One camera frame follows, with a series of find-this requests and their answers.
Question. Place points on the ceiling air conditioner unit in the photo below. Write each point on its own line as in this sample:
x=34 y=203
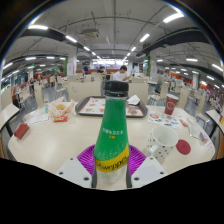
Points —
x=89 y=33

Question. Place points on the green drink bottle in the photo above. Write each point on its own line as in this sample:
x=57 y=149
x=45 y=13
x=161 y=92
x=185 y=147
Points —
x=111 y=133

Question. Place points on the dark food tray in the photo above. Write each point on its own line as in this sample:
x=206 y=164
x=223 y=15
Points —
x=88 y=106

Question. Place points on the beige chairs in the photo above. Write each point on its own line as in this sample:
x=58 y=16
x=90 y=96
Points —
x=83 y=90

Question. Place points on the red paper cup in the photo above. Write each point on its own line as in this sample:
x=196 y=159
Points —
x=171 y=105

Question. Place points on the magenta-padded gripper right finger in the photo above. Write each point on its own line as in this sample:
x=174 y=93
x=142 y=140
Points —
x=148 y=171

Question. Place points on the white side table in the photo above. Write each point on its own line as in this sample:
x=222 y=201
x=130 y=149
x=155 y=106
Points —
x=7 y=113
x=215 y=116

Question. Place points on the clear plastic food bag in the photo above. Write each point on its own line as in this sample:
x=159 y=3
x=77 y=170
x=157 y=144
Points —
x=60 y=107

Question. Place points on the ceiling lights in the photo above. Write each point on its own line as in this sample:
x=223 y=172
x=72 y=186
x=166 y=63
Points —
x=173 y=17

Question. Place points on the red tissue pack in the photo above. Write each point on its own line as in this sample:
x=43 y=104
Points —
x=21 y=131

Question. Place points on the red printed flyer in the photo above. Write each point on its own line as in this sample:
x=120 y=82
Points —
x=207 y=142

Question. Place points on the white dotted mug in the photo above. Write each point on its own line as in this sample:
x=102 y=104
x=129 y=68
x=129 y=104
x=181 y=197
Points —
x=163 y=140

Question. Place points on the white paper card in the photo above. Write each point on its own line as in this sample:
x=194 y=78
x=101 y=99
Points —
x=39 y=119

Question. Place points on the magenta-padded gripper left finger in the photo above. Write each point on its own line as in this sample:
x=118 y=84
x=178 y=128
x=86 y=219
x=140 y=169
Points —
x=75 y=171

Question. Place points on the flat round red coaster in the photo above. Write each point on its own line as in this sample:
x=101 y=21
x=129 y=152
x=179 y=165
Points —
x=183 y=147

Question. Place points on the white paper napkin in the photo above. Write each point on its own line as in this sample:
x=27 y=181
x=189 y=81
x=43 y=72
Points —
x=133 y=100

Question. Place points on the person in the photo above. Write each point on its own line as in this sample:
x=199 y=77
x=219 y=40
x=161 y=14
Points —
x=101 y=70
x=119 y=76
x=86 y=69

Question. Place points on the small red snack packet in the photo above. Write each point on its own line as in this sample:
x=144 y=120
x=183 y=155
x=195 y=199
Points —
x=183 y=122

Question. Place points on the red sauce packet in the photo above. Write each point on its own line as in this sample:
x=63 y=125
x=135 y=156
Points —
x=61 y=119

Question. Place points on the colourful printed flyer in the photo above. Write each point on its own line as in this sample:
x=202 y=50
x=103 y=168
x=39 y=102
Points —
x=163 y=119

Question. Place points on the small clear sanitizer bottle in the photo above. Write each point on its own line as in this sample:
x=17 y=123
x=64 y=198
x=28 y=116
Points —
x=46 y=107

